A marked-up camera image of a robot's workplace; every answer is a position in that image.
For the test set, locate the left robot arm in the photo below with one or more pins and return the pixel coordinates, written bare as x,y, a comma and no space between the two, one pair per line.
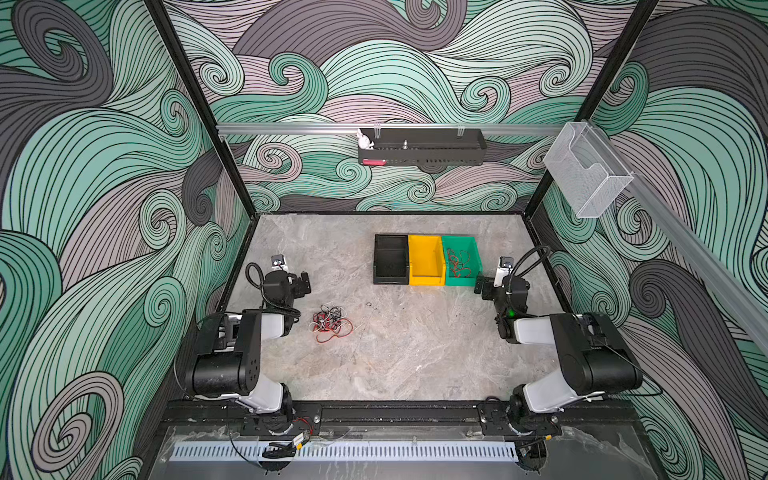
226,360

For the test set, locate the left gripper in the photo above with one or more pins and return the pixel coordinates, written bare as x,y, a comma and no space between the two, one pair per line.
302,283

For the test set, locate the aluminium wall rail back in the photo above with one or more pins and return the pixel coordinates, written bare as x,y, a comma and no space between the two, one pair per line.
304,128

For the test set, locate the aluminium wall rail right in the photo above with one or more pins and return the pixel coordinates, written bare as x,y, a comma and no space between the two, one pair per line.
709,198

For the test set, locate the green plastic bin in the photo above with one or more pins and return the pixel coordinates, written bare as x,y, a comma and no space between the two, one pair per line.
463,261

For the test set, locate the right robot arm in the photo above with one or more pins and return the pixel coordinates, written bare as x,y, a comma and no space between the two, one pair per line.
593,358

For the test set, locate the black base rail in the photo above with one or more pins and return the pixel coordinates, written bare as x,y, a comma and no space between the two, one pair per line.
489,417

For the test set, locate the white rabbit figurine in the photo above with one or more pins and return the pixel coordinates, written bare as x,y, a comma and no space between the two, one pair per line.
363,141

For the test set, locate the black wall shelf tray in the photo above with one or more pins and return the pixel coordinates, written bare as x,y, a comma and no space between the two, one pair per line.
430,149

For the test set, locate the yellow plastic bin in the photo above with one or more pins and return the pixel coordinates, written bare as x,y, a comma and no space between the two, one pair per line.
427,265

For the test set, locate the white slotted cable duct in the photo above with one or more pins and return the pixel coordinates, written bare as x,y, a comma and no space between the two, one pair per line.
383,451

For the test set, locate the clear acrylic wall holder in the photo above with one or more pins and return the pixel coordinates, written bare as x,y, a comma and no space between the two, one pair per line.
587,169

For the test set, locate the aluminium wall rail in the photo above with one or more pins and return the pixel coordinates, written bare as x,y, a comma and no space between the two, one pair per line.
304,128
709,198

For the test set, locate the black plastic bin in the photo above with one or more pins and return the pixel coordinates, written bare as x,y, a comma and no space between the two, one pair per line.
391,259

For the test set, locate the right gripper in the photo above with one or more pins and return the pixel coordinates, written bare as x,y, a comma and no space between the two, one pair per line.
485,287

